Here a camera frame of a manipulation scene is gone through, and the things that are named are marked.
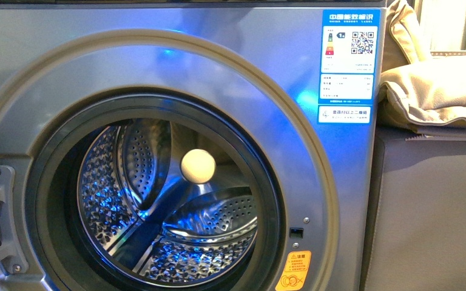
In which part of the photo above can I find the brown fabric sofa side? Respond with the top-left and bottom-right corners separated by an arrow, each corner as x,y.
360,127 -> 466,290

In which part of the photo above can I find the beige sofa cushion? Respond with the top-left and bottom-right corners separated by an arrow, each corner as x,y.
377,1 -> 466,132

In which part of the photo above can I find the blue energy label sticker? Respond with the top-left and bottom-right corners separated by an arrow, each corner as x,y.
318,8 -> 381,124

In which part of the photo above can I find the steel washer drum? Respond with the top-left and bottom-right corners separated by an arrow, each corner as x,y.
76,118 -> 257,289

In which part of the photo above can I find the orange warning sticker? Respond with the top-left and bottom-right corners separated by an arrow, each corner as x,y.
275,250 -> 312,291

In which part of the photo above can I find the grey door hinge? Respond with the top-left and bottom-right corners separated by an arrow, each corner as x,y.
0,166 -> 29,274

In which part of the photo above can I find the grey front-load washing machine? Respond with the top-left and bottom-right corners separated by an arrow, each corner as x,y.
0,1 -> 386,290

